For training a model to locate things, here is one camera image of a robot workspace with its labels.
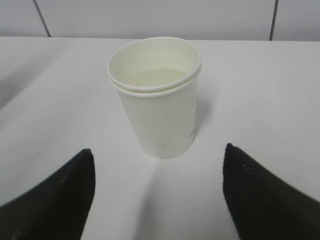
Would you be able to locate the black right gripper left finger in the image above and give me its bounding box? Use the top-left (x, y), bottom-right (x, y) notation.
top-left (0, 149), bottom-right (96, 240)

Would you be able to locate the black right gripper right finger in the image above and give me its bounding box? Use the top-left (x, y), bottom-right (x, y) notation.
top-left (222, 143), bottom-right (320, 240)

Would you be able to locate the white paper cup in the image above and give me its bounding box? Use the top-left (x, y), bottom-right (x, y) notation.
top-left (106, 36), bottom-right (202, 93)
top-left (107, 65), bottom-right (201, 159)

